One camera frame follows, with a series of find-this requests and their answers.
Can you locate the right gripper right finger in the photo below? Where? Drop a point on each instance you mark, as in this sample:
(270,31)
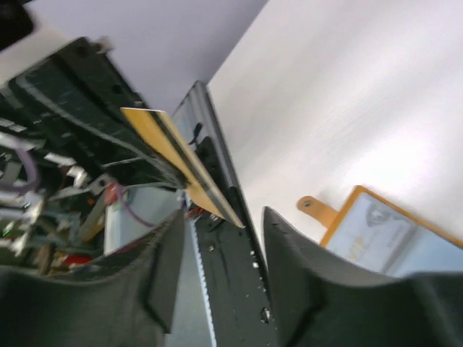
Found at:
(320,299)

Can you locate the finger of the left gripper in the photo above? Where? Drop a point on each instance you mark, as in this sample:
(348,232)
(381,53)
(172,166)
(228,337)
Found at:
(73,100)

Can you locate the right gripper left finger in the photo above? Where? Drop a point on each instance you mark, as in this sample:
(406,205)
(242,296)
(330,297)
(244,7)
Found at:
(126,298)

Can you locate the yellow leather card holder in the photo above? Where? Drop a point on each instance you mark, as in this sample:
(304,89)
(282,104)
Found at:
(429,249)

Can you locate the grey slotted cable duct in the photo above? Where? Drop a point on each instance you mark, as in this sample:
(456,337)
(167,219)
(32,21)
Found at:
(206,297)

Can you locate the aluminium frame rail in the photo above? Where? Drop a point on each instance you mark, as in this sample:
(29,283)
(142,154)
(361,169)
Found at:
(197,121)

